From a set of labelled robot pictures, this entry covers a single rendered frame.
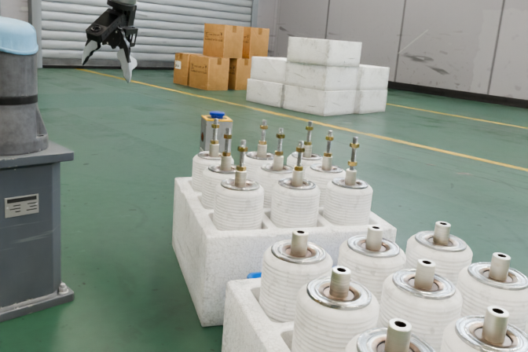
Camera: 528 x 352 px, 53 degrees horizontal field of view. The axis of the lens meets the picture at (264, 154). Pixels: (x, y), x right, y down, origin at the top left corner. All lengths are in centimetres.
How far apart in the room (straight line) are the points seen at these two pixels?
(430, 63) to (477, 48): 58
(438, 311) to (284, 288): 19
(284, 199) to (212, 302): 23
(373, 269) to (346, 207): 34
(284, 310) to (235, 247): 28
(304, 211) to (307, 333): 44
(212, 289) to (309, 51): 303
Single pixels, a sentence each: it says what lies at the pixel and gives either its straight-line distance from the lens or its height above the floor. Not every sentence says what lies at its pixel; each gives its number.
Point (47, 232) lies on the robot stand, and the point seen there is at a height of 15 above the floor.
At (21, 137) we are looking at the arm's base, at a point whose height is 33.
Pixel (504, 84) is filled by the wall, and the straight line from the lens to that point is 632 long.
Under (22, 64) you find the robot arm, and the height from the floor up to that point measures 46.
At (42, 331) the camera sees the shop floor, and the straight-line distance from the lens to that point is 105.
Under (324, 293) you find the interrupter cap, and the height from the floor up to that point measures 25.
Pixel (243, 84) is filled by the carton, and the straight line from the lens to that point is 515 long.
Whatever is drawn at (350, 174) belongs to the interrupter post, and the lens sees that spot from 109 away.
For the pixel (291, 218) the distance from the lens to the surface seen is 103.
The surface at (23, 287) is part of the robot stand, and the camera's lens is 109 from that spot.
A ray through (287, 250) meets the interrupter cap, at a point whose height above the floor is 25.
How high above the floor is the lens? 54
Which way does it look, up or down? 13 degrees down
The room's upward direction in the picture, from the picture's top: 5 degrees clockwise
